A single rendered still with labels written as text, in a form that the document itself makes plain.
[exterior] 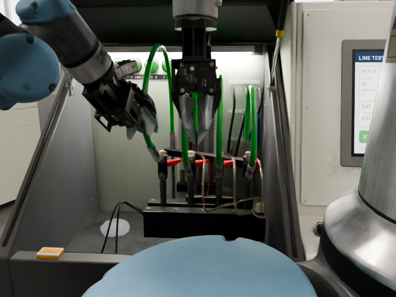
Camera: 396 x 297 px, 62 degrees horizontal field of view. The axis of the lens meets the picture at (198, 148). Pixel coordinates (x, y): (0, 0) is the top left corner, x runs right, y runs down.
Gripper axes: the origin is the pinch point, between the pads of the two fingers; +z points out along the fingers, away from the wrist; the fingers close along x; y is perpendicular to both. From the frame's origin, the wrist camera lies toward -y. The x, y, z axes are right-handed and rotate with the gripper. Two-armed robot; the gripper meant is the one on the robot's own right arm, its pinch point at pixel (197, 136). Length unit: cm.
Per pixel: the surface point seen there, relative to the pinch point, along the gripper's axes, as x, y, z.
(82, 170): -43, -46, 22
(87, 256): -25.5, -5.5, 29.3
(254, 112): 12.1, -16.9, -2.4
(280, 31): 19.9, -34.2, -22.1
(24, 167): -202, -262, 87
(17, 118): -202, -262, 35
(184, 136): -3.8, -12.8, 2.6
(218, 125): 4.0, -14.0, 0.3
